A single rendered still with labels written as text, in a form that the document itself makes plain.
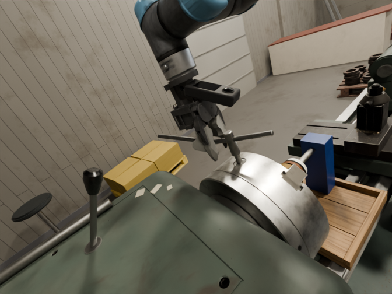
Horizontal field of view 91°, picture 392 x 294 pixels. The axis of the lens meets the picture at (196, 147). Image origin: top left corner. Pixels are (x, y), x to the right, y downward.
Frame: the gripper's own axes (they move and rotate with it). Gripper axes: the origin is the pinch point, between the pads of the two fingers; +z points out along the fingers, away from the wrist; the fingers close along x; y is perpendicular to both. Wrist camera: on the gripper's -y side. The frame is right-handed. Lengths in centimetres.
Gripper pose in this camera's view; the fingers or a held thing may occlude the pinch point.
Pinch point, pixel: (221, 149)
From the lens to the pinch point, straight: 49.2
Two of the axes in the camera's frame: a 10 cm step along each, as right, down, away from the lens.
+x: -5.1, 5.2, -6.8
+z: 4.1, 8.5, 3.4
